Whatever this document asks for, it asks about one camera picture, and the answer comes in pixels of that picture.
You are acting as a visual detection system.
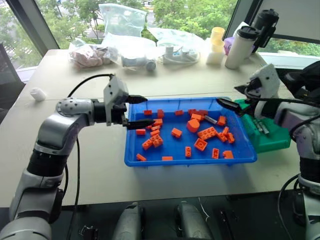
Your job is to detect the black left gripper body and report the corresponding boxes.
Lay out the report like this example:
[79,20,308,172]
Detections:
[111,95,131,127]

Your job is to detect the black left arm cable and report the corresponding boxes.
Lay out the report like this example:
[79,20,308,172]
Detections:
[63,73,114,240]

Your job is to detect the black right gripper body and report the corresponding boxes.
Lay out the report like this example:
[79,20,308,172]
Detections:
[239,79,263,117]

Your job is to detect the black floor bracket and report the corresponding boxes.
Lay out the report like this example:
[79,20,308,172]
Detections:
[79,224,99,239]

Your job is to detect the purple container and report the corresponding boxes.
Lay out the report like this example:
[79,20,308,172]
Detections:
[223,36,237,56]

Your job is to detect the black floor bar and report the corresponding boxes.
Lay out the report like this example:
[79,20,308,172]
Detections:
[219,209,236,240]

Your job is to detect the long orange studded plate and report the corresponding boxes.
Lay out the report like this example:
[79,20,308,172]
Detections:
[197,126,219,141]

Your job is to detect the square orange studded brick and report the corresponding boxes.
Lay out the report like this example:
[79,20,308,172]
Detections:
[150,134,164,149]

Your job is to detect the square orange ring brick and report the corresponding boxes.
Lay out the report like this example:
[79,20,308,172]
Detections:
[193,137,209,152]

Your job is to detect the white foam block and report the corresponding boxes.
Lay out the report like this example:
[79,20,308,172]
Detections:
[205,50,225,67]

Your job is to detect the green plastic bin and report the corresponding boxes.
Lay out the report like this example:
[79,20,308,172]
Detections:
[233,98,292,154]

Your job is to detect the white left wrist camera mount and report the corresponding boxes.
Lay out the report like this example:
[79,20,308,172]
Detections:
[103,74,130,127]

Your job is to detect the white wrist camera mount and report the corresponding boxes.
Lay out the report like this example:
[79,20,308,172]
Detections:
[103,74,130,127]
[249,63,280,101]

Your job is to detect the white tumbler with black lid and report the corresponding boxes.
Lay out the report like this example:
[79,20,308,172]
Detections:
[224,25,260,70]

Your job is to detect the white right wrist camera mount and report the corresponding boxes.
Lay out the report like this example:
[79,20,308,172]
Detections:
[249,63,280,101]

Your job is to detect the black cloth bag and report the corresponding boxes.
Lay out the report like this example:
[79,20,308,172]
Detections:
[281,60,320,102]

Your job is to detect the black chair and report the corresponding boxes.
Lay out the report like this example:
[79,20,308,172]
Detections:
[0,43,27,125]

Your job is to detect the plastic bag of pink items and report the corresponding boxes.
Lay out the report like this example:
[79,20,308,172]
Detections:
[68,38,119,70]

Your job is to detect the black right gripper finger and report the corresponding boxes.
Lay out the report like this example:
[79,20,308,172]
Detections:
[215,97,244,116]
[233,84,253,96]

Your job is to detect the thin white cable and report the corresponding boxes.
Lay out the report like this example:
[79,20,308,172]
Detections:
[198,196,210,224]

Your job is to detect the grey rounded robot leg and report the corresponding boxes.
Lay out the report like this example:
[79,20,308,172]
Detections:
[174,200,214,240]
[110,201,145,240]

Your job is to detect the blue plastic bin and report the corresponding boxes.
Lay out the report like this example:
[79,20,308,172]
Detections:
[124,96,258,168]

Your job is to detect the empty clear plastic bag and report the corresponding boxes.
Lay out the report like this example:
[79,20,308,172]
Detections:
[98,3,149,39]

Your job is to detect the black camera on stand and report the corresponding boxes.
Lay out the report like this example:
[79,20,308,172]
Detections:
[250,8,280,55]

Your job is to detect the plastic bag with power strip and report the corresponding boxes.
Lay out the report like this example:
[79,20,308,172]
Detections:
[146,26,209,66]

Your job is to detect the orange cylinder block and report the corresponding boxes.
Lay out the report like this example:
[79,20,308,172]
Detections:
[186,118,201,134]

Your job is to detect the plastic bag of white parts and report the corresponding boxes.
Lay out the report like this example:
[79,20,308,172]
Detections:
[100,31,161,73]

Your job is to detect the small white cylinder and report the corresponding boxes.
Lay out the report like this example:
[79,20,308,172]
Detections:
[30,87,47,102]

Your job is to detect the yellow stacked cups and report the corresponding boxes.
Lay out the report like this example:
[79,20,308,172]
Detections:
[209,26,226,54]

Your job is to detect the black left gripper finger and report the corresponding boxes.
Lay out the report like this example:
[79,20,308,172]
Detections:
[122,119,157,130]
[125,94,149,105]

